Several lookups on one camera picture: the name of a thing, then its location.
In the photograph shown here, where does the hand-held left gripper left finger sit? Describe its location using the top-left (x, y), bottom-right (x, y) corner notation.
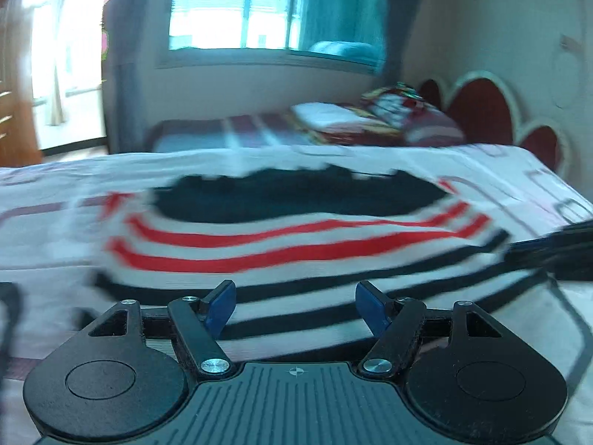
top-left (81, 280), bottom-right (237, 379)

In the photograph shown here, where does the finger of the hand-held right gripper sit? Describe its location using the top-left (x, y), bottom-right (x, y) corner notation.
top-left (503, 221), bottom-right (593, 284)

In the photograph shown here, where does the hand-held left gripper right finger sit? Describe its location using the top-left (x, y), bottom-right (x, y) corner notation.
top-left (355, 280), bottom-right (508, 377)

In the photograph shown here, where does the striped knit sweater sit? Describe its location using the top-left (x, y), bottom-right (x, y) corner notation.
top-left (90, 163), bottom-right (516, 340)

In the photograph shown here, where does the red scalloped headboard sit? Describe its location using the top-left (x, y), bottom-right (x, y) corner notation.
top-left (417, 71), bottom-right (572, 178)

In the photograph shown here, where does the folded white cloth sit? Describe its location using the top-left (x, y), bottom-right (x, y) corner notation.
top-left (291, 101), bottom-right (371, 131)

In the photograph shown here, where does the patterned white bed sheet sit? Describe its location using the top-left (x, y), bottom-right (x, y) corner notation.
top-left (0, 144), bottom-right (593, 445)

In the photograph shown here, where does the colourful crumpled cloth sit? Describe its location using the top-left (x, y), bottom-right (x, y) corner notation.
top-left (360, 82), bottom-right (440, 127)

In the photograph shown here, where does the light blue quilt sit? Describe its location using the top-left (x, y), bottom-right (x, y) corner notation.
top-left (308, 41), bottom-right (377, 65)

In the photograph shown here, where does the grey curtain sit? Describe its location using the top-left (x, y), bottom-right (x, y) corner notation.
top-left (379, 0), bottom-right (429, 82)
top-left (103, 0), bottom-right (142, 151)

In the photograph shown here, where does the pale balcony curtain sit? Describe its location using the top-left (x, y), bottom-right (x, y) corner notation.
top-left (46, 0), bottom-right (75, 127)

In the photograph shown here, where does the brown wooden door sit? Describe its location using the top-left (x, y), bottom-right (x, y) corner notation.
top-left (0, 0), bottom-right (43, 168)

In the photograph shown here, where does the sliding glass window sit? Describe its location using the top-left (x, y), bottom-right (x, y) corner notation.
top-left (160, 0), bottom-right (387, 75)

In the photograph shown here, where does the teal curtain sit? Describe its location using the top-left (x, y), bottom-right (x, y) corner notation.
top-left (300, 0), bottom-right (386, 53)

